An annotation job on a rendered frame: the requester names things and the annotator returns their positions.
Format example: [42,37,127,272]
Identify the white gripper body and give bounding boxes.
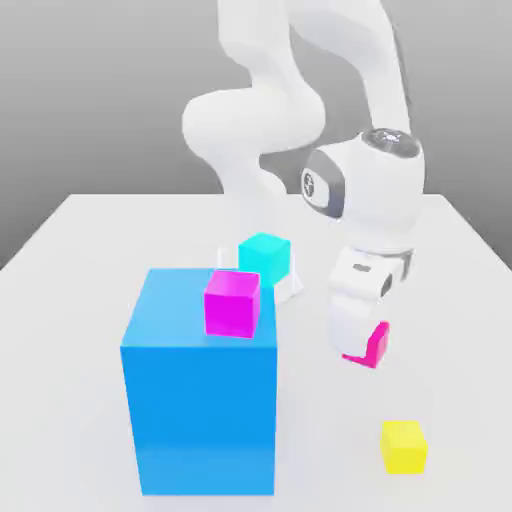
[327,246,392,356]

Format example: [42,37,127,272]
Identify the small pink cube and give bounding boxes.
[342,320,391,370]

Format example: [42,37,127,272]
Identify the small cyan cube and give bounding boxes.
[238,232,292,287]

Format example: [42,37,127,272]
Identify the small magenta cube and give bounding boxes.
[203,269,262,340]

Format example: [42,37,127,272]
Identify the small yellow cube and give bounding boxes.
[379,419,429,476]

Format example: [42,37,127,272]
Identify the large blue box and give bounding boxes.
[119,267,279,498]

